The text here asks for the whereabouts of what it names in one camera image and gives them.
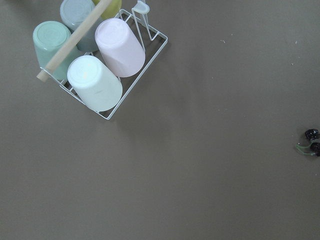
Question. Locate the white cup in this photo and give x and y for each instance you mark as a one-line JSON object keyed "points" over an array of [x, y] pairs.
{"points": [[94, 83]]}

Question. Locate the yellow cup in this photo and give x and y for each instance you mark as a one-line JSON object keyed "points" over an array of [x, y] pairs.
{"points": [[112, 10]]}

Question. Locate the wooden rack handle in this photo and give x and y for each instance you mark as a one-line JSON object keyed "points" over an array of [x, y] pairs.
{"points": [[73, 40]]}

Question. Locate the grey blue cup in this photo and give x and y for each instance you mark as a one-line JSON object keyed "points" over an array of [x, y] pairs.
{"points": [[73, 13]]}

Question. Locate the white wire cup rack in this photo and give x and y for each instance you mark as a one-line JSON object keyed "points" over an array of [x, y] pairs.
{"points": [[139, 13]]}

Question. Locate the dark cherry lower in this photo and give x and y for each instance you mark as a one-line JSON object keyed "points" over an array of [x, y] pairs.
{"points": [[312, 149]]}

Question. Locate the mint green cup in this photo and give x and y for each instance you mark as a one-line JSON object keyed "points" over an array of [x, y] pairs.
{"points": [[48, 38]]}

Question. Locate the dark cherry upper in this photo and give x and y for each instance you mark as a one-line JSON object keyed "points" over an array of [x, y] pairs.
{"points": [[312, 134]]}

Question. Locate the dark cherry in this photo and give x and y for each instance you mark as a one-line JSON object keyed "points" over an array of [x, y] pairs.
{"points": [[312, 134], [312, 149]]}

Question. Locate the pink cup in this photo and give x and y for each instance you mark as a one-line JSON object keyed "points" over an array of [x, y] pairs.
{"points": [[120, 49]]}

